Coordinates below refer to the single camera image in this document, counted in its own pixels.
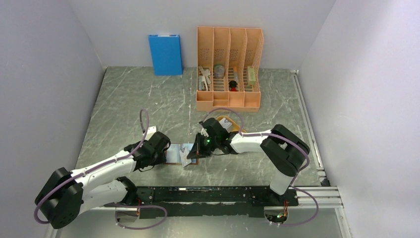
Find brown leather card holder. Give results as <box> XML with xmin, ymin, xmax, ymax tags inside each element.
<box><xmin>165</xmin><ymin>143</ymin><xmax>199</xmax><ymax>167</ymax></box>

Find yellow oval tray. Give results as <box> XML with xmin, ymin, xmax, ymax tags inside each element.
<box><xmin>216</xmin><ymin>116</ymin><xmax>240</xmax><ymax>132</ymax></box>

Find green eraser block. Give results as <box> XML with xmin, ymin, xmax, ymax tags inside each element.
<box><xmin>247</xmin><ymin>66</ymin><xmax>257</xmax><ymax>87</ymax></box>

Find grey metal clips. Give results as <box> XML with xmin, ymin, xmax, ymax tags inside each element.
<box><xmin>198</xmin><ymin>65</ymin><xmax>212</xmax><ymax>91</ymax></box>

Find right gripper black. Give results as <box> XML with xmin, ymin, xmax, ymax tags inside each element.
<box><xmin>187</xmin><ymin>132</ymin><xmax>219</xmax><ymax>159</ymax></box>

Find credit cards stack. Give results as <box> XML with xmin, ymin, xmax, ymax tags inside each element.
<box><xmin>219</xmin><ymin>118</ymin><xmax>233</xmax><ymax>132</ymax></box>

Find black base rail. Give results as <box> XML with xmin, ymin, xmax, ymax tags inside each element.
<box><xmin>119</xmin><ymin>186</ymin><xmax>299</xmax><ymax>219</ymax></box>

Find orange desk organizer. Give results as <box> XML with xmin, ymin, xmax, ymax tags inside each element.
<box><xmin>196</xmin><ymin>26</ymin><xmax>264</xmax><ymax>112</ymax></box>

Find orange glue stick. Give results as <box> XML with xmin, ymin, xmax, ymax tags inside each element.
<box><xmin>233</xmin><ymin>66</ymin><xmax>239</xmax><ymax>83</ymax></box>

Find grey round tin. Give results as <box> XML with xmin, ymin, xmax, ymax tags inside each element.
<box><xmin>213</xmin><ymin>64</ymin><xmax>225</xmax><ymax>79</ymax></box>

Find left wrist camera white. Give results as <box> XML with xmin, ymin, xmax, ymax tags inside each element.
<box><xmin>145</xmin><ymin>126</ymin><xmax>157</xmax><ymax>140</ymax></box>

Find blue box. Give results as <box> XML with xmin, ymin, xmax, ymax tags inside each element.
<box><xmin>148</xmin><ymin>34</ymin><xmax>183</xmax><ymax>76</ymax></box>

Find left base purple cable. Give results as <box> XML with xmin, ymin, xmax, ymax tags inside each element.
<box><xmin>113</xmin><ymin>204</ymin><xmax>168</xmax><ymax>231</ymax></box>

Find black red small object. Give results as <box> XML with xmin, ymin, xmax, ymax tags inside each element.
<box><xmin>228</xmin><ymin>80</ymin><xmax>239</xmax><ymax>92</ymax></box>

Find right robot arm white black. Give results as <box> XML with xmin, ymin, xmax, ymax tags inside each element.
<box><xmin>187</xmin><ymin>118</ymin><xmax>310</xmax><ymax>205</ymax></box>

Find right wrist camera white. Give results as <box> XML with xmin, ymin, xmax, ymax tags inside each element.
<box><xmin>199</xmin><ymin>120</ymin><xmax>212</xmax><ymax>136</ymax></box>

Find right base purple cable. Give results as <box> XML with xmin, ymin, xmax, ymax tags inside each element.
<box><xmin>267</xmin><ymin>185</ymin><xmax>319</xmax><ymax>228</ymax></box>

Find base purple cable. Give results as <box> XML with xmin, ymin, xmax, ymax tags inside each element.
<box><xmin>267</xmin><ymin>185</ymin><xmax>319</xmax><ymax>228</ymax></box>
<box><xmin>113</xmin><ymin>204</ymin><xmax>168</xmax><ymax>231</ymax></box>

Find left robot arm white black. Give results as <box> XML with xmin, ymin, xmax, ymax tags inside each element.
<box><xmin>34</xmin><ymin>132</ymin><xmax>171</xmax><ymax>229</ymax></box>

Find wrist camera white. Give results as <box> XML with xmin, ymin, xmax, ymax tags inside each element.
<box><xmin>199</xmin><ymin>120</ymin><xmax>212</xmax><ymax>136</ymax></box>
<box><xmin>145</xmin><ymin>126</ymin><xmax>157</xmax><ymax>140</ymax></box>

